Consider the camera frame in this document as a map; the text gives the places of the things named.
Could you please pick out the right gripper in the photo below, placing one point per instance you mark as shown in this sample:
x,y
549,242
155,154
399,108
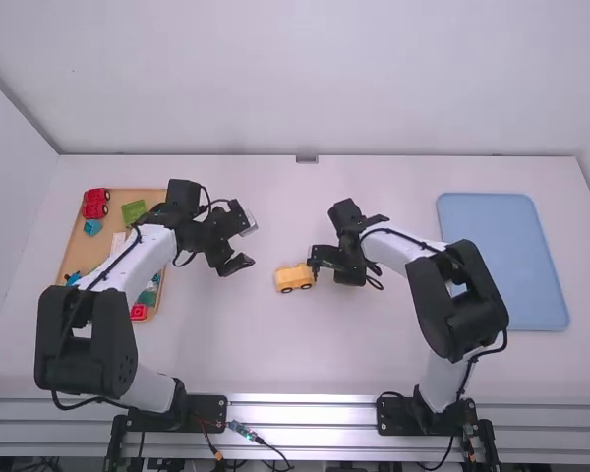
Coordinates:
x,y
351,260

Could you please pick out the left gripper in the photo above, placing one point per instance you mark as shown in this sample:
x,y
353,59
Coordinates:
x,y
221,236

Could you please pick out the yellow toy car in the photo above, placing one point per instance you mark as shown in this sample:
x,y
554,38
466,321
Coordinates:
x,y
290,279

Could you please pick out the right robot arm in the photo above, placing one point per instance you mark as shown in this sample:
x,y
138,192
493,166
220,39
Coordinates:
x,y
452,295

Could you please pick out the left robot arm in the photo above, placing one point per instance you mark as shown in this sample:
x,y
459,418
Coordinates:
x,y
142,255

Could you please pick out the pile of toy bricks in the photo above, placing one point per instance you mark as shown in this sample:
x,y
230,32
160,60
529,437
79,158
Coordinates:
x,y
148,294

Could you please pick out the red toy brick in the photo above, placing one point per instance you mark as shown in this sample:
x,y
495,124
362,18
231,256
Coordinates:
x,y
94,210
138,312
96,195

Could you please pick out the green toy brick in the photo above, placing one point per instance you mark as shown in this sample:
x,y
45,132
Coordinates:
x,y
134,213

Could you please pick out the tan tray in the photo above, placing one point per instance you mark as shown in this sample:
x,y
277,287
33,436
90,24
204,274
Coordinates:
x,y
103,246

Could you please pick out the teal toy brick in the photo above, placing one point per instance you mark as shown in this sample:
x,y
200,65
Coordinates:
x,y
93,228

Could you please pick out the silver rails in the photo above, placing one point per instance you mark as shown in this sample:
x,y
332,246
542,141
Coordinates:
x,y
300,423

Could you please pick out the blue toy brick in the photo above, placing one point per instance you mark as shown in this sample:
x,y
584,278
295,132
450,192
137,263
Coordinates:
x,y
72,280

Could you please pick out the blue mat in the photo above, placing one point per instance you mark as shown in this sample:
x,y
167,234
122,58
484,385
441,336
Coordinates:
x,y
504,260

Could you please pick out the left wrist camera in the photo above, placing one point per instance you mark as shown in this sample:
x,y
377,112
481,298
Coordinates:
x,y
248,223

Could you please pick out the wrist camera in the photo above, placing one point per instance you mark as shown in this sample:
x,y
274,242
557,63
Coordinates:
x,y
376,219
248,223

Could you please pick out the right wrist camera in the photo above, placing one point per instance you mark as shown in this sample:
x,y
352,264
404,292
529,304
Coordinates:
x,y
376,219

